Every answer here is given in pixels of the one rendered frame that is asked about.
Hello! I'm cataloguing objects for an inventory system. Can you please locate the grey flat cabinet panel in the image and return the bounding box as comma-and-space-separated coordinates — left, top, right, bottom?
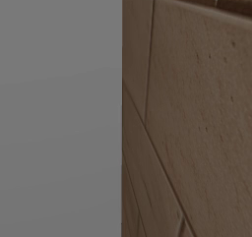
0, 0, 124, 237

